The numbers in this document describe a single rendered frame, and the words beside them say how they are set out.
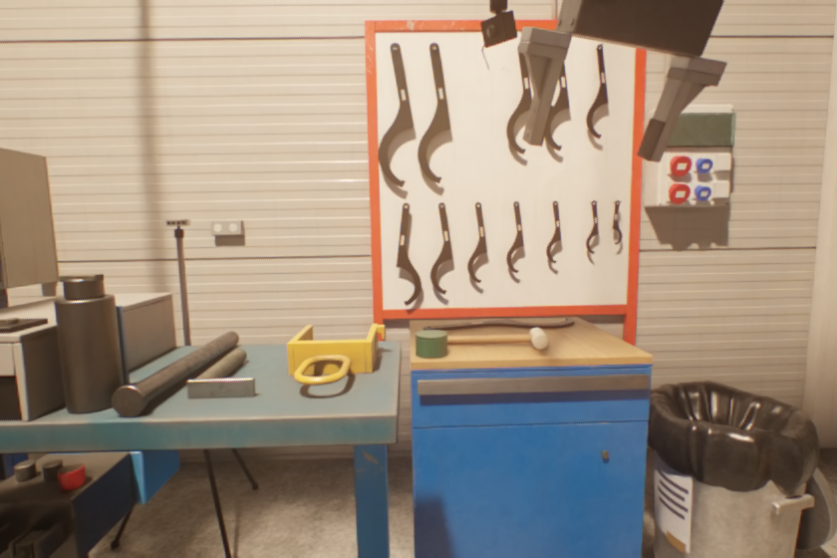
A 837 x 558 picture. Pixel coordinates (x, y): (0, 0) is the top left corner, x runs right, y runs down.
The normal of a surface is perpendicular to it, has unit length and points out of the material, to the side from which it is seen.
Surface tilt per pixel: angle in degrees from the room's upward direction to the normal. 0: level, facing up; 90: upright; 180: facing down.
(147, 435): 90
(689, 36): 114
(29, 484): 0
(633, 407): 90
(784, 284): 90
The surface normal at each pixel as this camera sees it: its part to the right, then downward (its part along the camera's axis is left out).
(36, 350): 1.00, -0.02
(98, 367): 0.77, 0.06
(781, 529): 0.18, 0.16
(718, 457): -0.24, 0.14
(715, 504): -0.65, 0.15
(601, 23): 0.09, 0.50
